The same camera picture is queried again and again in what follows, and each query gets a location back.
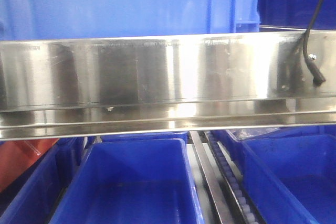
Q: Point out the blue lower right bin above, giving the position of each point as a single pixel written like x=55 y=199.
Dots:
x=289 y=176

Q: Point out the dark blue upper right bin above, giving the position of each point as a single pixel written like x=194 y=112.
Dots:
x=296 y=13

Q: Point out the roller track rail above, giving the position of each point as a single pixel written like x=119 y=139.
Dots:
x=239 y=203

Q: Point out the blue lower middle bin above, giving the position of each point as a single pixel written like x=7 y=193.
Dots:
x=136 y=181

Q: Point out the light blue upper bin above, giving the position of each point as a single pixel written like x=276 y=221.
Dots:
x=60 y=19

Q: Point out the blue lower left bin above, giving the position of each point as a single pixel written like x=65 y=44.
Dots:
x=33 y=198

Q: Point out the steel divider rail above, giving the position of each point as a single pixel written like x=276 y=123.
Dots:
x=219 y=206

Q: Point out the stainless steel shelf beam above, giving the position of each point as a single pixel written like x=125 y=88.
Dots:
x=101 y=86

